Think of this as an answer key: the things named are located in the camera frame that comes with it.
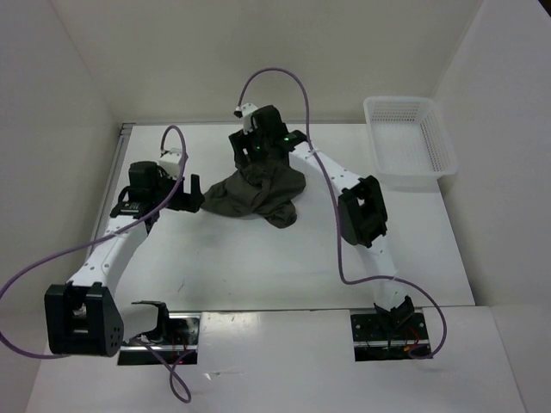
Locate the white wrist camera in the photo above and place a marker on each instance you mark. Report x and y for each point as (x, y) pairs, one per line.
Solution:
(244, 113)
(172, 161)

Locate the white plastic basket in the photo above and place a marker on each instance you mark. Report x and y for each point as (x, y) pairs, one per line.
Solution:
(408, 138)

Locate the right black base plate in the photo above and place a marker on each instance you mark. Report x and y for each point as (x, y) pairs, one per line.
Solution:
(372, 343)

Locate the aluminium table edge rail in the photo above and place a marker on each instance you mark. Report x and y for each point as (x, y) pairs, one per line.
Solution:
(114, 174)

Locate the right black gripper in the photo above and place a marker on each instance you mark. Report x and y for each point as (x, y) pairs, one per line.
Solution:
(238, 142)

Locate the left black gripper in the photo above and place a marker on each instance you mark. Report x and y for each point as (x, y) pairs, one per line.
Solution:
(186, 201)

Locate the olive green shorts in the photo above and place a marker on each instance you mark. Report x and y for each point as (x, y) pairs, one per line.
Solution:
(265, 189)

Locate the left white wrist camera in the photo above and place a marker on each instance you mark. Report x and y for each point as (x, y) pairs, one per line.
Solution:
(172, 161)

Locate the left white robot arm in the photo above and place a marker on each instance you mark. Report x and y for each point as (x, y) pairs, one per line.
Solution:
(81, 315)

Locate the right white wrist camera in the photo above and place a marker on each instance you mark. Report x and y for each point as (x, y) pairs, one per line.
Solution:
(244, 113)

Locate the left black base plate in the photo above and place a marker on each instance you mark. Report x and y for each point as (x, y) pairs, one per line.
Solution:
(177, 340)

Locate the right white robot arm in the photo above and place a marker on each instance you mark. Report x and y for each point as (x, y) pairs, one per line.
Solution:
(360, 211)

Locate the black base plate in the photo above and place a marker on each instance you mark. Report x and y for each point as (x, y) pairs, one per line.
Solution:
(372, 343)
(177, 340)

